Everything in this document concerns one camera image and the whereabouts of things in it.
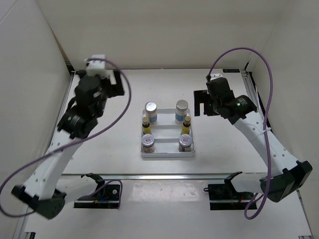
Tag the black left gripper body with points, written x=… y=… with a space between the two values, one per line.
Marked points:
x=102 y=103

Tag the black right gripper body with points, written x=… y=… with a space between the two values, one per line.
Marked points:
x=216 y=105

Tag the tall white jar blue label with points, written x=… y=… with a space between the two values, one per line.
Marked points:
x=181 y=111

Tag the tall white jar silver lid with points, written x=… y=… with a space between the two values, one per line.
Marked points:
x=151 y=112

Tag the short jar orange label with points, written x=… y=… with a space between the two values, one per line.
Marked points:
x=185 y=143

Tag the small yellow label bottle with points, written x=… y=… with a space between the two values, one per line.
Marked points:
x=146 y=125

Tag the short jar grey lid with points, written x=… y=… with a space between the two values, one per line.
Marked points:
x=148 y=143

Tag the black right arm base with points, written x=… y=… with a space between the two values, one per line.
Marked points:
x=220 y=199

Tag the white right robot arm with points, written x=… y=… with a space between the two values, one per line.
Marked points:
x=285 y=173

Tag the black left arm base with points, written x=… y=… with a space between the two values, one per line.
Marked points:
x=109 y=197

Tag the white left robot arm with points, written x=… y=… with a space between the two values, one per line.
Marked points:
x=41 y=191

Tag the white divided tray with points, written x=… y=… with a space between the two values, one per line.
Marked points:
x=166 y=133

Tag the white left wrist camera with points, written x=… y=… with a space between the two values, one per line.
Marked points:
x=96 y=68

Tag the aluminium frame rail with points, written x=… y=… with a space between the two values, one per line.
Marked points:
x=201 y=176

